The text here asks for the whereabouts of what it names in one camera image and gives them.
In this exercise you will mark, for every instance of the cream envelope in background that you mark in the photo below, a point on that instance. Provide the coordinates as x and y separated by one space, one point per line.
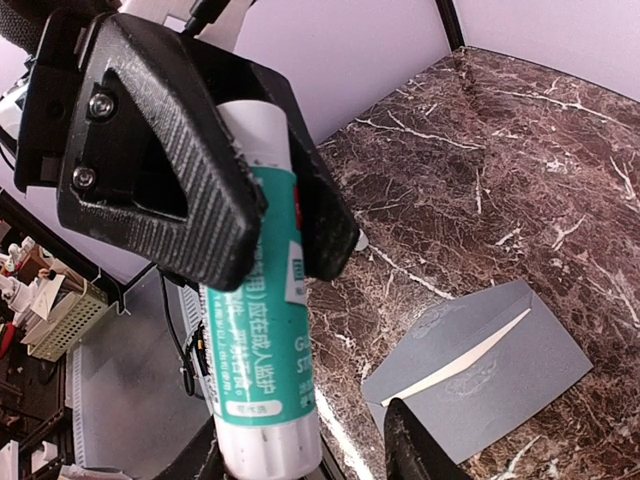
46 295

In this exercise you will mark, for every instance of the green white glue stick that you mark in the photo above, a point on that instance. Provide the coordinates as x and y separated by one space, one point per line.
259 349

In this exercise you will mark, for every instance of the black left frame post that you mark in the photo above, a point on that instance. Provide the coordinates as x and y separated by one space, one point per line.
451 24

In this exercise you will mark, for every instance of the white glue stick cap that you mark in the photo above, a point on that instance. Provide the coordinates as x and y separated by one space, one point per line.
361 244

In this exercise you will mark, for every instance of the green perforated plastic basket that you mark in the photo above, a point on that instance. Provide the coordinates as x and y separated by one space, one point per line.
72 316

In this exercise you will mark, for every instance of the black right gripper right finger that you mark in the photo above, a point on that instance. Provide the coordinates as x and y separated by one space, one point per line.
410 450

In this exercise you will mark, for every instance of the white slotted cable duct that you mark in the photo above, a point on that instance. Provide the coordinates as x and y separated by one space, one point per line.
73 401

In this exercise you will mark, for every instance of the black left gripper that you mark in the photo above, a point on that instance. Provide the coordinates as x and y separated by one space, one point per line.
147 164

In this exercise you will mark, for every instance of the beige letter sheet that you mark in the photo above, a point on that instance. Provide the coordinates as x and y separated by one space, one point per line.
459 364

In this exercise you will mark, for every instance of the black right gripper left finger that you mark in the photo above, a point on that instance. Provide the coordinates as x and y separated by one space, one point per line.
201 459

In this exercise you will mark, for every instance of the grey paper envelope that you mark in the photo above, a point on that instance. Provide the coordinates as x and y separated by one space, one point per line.
523 373

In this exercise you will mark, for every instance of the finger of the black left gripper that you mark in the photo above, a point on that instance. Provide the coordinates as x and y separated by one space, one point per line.
328 227

